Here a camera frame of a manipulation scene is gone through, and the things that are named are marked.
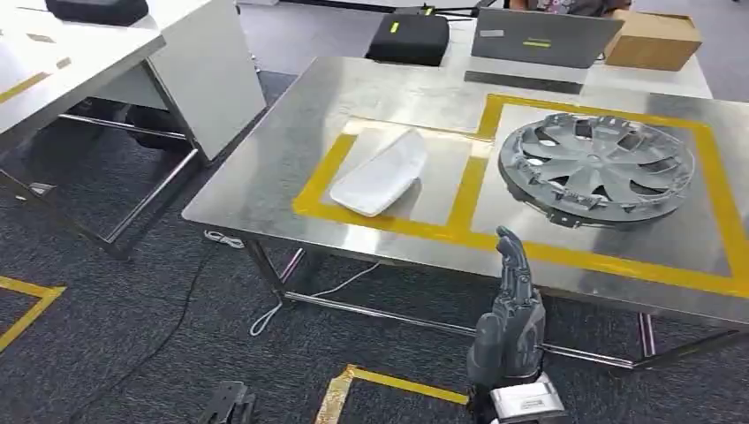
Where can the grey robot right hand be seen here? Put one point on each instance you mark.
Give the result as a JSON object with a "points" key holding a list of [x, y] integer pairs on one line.
{"points": [[509, 327]]}

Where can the white plastic panel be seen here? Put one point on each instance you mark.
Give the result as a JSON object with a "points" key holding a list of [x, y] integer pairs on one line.
{"points": [[380, 175]]}

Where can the yellow tape on bench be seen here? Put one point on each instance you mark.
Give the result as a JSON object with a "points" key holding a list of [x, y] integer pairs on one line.
{"points": [[462, 231]]}

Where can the grey wheel hubcap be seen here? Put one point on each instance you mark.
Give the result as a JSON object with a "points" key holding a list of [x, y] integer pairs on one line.
{"points": [[591, 170]]}

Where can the steel bench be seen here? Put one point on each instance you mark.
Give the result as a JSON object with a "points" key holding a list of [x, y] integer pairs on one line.
{"points": [[281, 164]]}

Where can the grey laptop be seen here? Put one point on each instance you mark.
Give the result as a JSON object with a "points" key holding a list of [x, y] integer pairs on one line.
{"points": [[544, 38]]}

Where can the black device with green light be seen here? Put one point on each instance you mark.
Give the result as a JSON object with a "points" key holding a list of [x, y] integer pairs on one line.
{"points": [[409, 41]]}

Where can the cardboard box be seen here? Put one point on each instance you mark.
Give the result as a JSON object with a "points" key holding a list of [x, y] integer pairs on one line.
{"points": [[652, 41]]}

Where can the person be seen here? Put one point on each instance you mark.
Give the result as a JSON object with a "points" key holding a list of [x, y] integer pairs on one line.
{"points": [[570, 6]]}

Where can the white desk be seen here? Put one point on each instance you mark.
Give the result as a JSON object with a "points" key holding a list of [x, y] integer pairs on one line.
{"points": [[199, 76]]}

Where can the small brown tape patch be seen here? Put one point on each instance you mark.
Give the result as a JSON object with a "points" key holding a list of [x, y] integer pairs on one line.
{"points": [[64, 62]]}

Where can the black bag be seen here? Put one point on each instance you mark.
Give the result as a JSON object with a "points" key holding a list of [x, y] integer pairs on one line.
{"points": [[96, 10]]}

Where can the long yellow tape strip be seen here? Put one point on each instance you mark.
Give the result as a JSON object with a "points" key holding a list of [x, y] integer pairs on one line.
{"points": [[23, 86]]}

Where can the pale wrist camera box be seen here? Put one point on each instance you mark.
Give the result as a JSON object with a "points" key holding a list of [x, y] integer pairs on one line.
{"points": [[526, 404]]}

